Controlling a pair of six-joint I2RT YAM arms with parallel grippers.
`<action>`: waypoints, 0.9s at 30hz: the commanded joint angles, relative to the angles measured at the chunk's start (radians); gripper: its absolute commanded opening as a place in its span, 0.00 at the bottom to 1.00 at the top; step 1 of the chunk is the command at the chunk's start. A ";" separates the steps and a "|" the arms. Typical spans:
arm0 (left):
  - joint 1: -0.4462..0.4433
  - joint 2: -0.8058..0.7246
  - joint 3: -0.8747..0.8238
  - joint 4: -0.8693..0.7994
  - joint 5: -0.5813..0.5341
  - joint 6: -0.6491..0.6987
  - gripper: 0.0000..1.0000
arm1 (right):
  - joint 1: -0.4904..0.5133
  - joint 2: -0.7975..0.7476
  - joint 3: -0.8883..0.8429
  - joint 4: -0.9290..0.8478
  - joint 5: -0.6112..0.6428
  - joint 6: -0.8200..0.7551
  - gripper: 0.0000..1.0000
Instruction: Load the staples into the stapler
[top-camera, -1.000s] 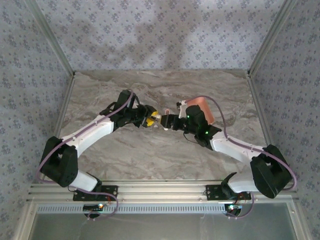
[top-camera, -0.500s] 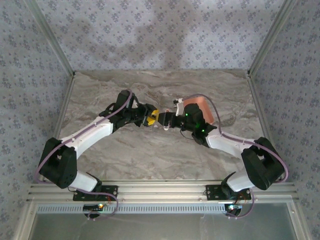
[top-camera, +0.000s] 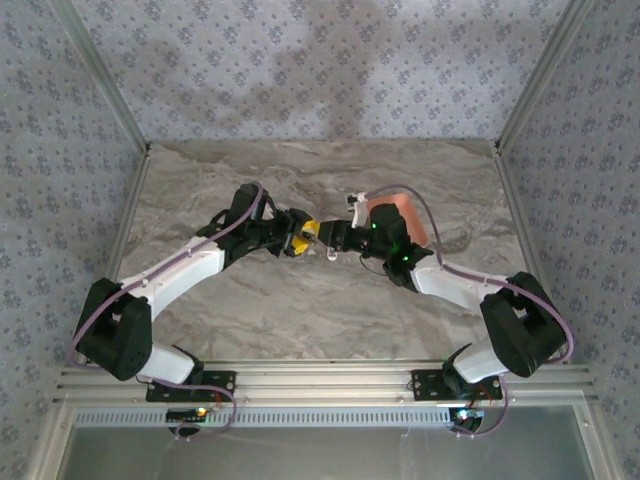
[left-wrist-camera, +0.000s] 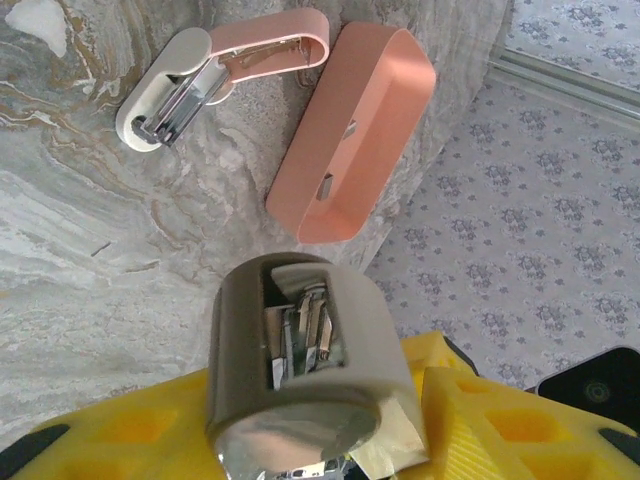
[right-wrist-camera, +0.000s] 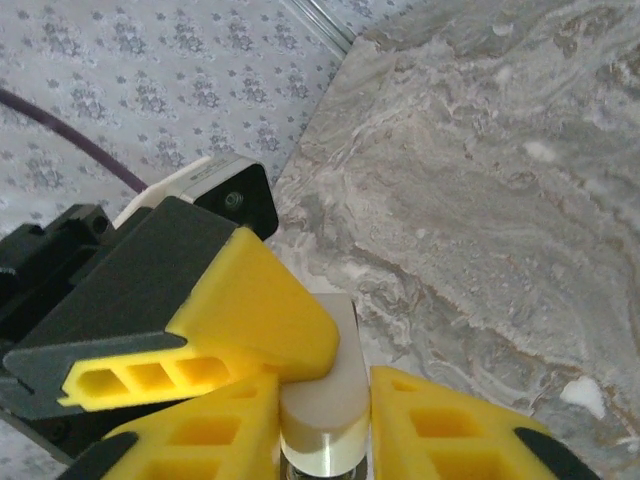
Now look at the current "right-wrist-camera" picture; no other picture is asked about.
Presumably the pale plastic stapler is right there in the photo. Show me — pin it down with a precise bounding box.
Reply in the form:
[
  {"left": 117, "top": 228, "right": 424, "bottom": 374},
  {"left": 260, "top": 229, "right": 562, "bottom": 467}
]
[{"left": 278, "top": 293, "right": 373, "bottom": 480}]

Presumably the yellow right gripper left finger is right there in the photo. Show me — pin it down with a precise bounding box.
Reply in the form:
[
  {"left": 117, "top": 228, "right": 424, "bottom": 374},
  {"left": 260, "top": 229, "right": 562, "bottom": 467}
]
[{"left": 62, "top": 372, "right": 280, "bottom": 480}]

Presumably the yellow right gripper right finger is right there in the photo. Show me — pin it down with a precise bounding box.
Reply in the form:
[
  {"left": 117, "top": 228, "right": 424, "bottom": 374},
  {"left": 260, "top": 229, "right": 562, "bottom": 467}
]
[{"left": 369, "top": 364, "right": 602, "bottom": 480}]

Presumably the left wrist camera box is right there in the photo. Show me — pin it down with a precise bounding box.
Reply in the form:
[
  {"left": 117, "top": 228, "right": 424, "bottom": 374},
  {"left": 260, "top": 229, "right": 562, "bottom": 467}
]
[{"left": 113, "top": 154, "right": 280, "bottom": 241}]

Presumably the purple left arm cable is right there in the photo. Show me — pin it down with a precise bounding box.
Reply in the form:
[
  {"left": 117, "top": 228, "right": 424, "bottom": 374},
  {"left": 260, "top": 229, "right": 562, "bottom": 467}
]
[{"left": 0, "top": 87, "right": 150, "bottom": 194}]

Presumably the aluminium frame post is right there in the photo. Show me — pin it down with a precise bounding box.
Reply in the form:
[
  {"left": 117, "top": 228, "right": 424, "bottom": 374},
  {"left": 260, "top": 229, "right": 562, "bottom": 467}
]
[{"left": 283, "top": 0, "right": 364, "bottom": 56}]

